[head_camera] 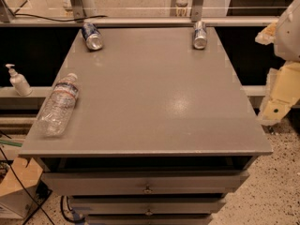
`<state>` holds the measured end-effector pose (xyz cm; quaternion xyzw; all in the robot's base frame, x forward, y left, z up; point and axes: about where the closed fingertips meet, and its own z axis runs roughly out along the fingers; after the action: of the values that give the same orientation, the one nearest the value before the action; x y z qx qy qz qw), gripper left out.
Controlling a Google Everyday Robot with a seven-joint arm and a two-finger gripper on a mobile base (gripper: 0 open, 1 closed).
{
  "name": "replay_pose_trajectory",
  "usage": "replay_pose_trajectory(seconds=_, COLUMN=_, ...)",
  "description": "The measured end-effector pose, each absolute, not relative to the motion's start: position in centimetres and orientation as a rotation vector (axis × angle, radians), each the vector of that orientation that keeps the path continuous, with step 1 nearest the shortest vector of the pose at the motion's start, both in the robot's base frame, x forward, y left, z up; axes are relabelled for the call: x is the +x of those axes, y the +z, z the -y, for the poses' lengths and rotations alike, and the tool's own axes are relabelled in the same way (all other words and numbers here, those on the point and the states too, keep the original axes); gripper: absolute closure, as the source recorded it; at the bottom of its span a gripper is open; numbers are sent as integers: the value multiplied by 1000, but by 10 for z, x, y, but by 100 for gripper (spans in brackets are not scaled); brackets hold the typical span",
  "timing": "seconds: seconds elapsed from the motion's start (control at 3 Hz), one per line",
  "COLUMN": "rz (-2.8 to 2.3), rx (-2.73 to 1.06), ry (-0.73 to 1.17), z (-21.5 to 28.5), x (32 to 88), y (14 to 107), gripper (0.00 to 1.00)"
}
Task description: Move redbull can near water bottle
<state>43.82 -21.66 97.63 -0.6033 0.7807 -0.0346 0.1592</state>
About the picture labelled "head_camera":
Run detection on grey drawer cabinet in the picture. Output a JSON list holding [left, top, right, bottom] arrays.
[[22, 28, 272, 225]]

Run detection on cardboard box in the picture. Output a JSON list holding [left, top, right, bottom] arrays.
[[0, 157, 43, 219]]

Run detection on black cable on ledge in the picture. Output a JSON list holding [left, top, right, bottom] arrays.
[[12, 12, 109, 23]]

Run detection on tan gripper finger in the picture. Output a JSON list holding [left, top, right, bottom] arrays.
[[255, 22, 277, 45], [258, 62, 300, 126]]

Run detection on black floor cable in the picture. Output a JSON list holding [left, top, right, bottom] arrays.
[[0, 147, 57, 225]]

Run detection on clear plastic water bottle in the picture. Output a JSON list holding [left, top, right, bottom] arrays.
[[37, 73, 79, 137]]

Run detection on white pump dispenser bottle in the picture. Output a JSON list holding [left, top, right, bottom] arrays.
[[6, 64, 32, 97]]

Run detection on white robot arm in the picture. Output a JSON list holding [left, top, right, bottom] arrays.
[[255, 0, 300, 126]]

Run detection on right metal frame post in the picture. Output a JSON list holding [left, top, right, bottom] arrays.
[[191, 0, 203, 22]]

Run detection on blue soda can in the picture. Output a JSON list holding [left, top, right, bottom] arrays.
[[82, 22, 103, 51]]

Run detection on left metal frame post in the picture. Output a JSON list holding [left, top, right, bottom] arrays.
[[70, 0, 84, 21]]

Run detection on metal frame post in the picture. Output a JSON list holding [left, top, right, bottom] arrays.
[[70, 0, 84, 21], [191, 0, 203, 22]]

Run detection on silver redbull can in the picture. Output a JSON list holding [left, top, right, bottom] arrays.
[[193, 21, 207, 50]]

